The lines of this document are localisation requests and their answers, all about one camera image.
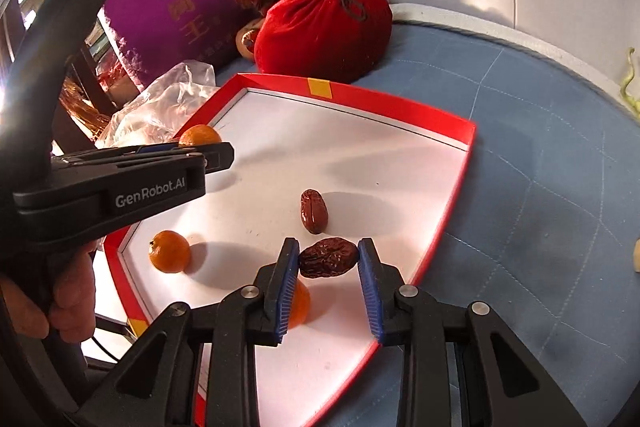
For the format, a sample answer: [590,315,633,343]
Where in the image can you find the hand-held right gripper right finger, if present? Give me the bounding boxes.
[356,237,588,427]

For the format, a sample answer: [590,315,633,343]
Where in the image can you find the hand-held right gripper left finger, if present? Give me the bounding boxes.
[70,236,301,427]

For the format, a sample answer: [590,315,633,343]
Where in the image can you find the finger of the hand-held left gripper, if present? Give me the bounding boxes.
[50,142,235,176]
[97,144,201,156]

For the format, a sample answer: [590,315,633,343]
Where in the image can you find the small orange mandarin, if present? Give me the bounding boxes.
[290,279,312,327]
[178,124,222,148]
[148,230,191,274]

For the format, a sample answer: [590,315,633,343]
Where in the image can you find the wrinkled red date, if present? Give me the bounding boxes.
[299,189,329,235]
[298,238,360,279]

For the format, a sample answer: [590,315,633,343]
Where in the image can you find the red cardboard tray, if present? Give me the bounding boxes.
[102,73,477,427]

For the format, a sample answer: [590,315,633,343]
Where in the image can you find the person's left hand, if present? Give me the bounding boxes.
[0,241,99,344]

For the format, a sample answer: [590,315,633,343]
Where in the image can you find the clear plastic bag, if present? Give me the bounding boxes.
[95,61,221,148]

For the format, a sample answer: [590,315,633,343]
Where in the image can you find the green bok choy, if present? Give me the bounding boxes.
[619,48,640,118]

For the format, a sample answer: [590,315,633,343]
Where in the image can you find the red velvet drawstring pouch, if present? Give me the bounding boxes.
[253,0,393,84]

